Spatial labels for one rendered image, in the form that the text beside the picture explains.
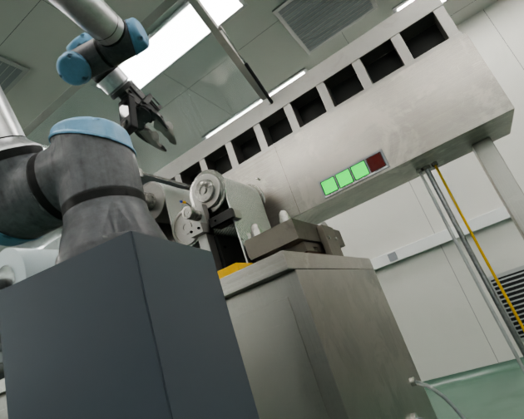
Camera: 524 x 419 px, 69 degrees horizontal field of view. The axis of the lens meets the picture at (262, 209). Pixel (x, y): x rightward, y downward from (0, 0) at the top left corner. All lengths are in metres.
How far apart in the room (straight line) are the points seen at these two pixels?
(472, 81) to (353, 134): 0.39
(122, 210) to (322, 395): 0.50
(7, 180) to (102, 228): 0.19
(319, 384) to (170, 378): 0.42
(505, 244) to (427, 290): 0.70
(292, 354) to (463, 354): 2.97
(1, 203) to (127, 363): 0.33
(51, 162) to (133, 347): 0.30
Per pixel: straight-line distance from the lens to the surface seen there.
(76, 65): 1.04
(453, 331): 3.68
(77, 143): 0.60
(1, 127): 0.70
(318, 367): 0.79
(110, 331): 0.45
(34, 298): 0.52
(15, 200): 0.65
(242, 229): 1.21
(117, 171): 0.57
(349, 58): 1.56
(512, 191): 1.48
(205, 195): 1.24
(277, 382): 0.83
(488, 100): 1.40
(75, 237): 0.53
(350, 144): 1.43
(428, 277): 3.66
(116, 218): 0.54
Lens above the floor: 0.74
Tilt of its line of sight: 19 degrees up
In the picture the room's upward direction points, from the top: 19 degrees counter-clockwise
